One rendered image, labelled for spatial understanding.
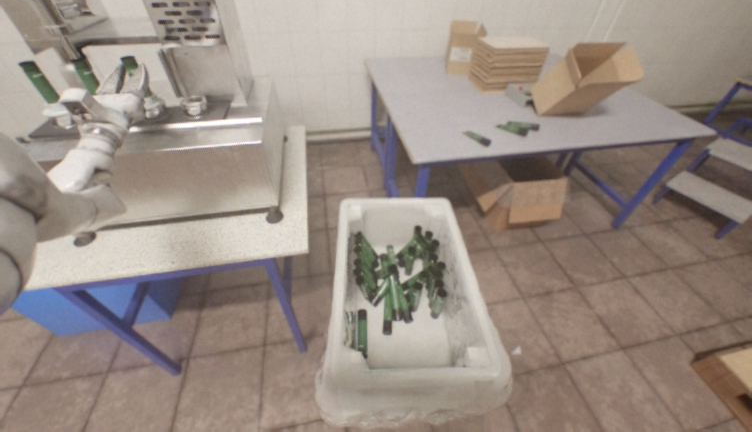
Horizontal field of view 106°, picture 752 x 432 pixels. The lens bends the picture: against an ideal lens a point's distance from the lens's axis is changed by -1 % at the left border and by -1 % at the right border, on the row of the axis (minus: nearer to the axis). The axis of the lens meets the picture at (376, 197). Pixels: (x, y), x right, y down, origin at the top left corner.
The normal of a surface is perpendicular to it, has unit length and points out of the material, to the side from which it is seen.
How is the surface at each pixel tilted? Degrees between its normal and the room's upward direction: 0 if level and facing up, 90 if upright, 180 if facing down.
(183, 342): 0
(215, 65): 90
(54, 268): 0
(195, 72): 90
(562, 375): 0
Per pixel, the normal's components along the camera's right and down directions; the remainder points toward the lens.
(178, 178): 0.19, 0.66
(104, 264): 0.03, -0.74
